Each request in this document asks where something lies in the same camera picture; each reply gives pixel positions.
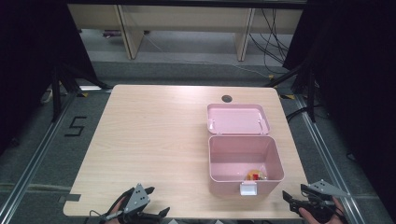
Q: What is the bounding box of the aluminium floor rail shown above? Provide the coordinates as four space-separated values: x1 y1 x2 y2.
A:
0 85 114 224
293 94 372 224

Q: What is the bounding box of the pink storage box with lid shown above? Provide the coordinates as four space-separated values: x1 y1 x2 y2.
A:
205 103 286 197

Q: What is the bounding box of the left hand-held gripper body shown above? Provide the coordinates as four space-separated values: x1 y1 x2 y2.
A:
105 183 163 224

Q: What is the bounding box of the beige wooden desk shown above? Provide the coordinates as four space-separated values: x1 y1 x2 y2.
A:
67 3 304 62

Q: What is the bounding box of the black tripod stand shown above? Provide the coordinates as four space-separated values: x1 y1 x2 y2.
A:
264 57 319 124
50 63 112 123

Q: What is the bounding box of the grey tape strip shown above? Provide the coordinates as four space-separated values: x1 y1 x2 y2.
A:
58 193 82 203

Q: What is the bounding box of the person's right hand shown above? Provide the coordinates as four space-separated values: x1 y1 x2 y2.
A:
298 196 348 224

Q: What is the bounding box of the person's left hand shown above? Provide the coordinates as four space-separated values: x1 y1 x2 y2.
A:
106 196 128 224

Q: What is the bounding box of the black curtain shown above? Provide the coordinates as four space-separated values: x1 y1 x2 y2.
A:
282 0 396 216
0 0 98 157

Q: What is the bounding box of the bundle of black cables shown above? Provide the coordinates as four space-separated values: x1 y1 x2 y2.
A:
247 8 294 76

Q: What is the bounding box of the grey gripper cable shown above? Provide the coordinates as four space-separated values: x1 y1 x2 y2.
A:
88 209 110 224

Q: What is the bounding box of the small orange red toy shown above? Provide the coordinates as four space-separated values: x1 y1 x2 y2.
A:
246 169 268 182

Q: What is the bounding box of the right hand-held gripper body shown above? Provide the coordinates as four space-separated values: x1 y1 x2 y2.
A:
292 179 351 224

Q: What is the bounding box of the dark clutter under desk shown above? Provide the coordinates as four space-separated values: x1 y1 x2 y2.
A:
102 29 123 39

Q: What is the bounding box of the black floor cable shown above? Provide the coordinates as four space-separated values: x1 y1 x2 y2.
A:
285 105 325 123

